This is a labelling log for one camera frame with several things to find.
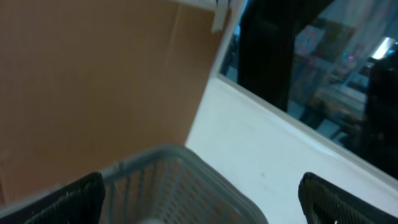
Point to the brown cardboard panel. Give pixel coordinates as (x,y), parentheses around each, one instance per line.
(86,83)

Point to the dark window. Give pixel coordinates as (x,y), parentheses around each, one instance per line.
(331,64)

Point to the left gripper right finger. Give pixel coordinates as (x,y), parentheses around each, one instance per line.
(324,203)

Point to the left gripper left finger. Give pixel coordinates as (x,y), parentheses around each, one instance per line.
(79,202)

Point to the grey plastic basket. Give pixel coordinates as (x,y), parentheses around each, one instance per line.
(168,184)

